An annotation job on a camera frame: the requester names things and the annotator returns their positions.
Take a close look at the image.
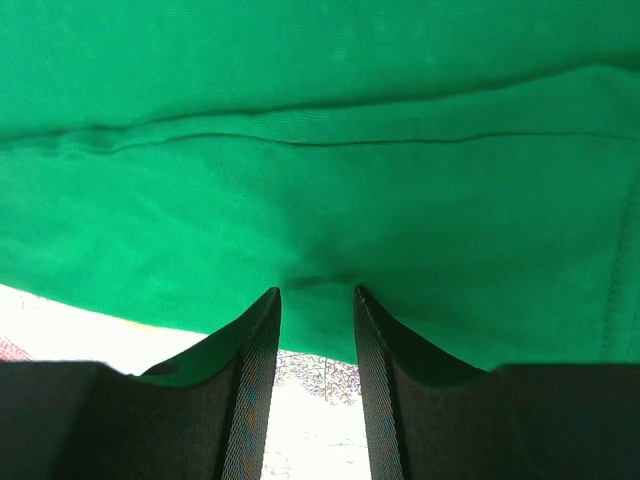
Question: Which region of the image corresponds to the floral table cloth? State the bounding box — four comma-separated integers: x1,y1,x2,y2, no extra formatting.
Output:
1,286,370,479

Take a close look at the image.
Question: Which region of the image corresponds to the green t shirt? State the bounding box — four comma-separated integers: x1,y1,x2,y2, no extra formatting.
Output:
1,1,639,369

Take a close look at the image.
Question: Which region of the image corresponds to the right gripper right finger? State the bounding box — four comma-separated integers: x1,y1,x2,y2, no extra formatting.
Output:
353,288,639,479

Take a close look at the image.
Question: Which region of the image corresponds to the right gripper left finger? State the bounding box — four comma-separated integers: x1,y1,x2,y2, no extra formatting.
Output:
1,287,282,479

